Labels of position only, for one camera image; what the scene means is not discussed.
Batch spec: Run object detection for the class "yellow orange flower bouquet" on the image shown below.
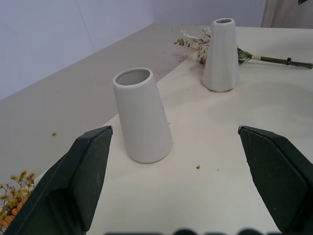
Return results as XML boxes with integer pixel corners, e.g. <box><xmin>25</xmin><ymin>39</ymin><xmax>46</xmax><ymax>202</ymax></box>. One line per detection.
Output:
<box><xmin>0</xmin><ymin>170</ymin><xmax>37</xmax><ymax>231</ymax></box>

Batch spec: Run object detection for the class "beige curtain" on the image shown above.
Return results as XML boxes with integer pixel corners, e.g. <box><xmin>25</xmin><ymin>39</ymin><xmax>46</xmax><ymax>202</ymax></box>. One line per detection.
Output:
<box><xmin>260</xmin><ymin>0</ymin><xmax>313</xmax><ymax>29</ymax></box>

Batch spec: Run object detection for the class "white faceted tall vase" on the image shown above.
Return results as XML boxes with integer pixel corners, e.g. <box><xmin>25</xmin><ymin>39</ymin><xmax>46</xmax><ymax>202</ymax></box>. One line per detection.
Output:
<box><xmin>202</xmin><ymin>18</ymin><xmax>240</xmax><ymax>93</ymax></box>

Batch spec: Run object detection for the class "cream dried flower bouquet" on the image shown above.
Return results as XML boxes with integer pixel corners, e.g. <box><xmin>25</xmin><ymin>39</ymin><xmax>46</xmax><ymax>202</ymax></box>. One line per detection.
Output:
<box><xmin>174</xmin><ymin>27</ymin><xmax>313</xmax><ymax>70</ymax></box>

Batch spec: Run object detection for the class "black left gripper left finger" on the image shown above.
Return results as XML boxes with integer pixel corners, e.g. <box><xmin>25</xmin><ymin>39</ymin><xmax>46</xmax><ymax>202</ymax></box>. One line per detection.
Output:
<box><xmin>3</xmin><ymin>125</ymin><xmax>114</xmax><ymax>235</ymax></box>

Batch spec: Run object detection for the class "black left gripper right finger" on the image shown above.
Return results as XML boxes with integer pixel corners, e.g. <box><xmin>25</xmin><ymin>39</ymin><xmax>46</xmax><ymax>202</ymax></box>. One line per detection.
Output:
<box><xmin>237</xmin><ymin>125</ymin><xmax>313</xmax><ymax>235</ymax></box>

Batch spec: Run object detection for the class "white round cone vase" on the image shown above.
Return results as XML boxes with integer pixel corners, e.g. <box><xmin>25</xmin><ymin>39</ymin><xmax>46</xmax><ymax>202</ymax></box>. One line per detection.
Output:
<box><xmin>112</xmin><ymin>68</ymin><xmax>174</xmax><ymax>164</ymax></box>

